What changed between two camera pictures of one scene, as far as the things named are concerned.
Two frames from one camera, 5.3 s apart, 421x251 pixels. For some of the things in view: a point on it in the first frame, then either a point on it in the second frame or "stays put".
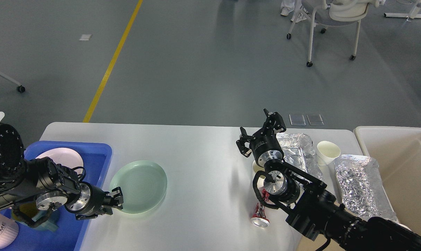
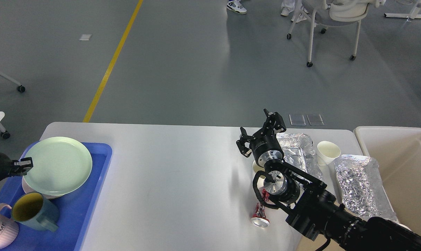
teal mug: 29,214 stays put
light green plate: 143,184 -> 61,165
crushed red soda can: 259,219 stays put
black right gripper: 264,144 stays put
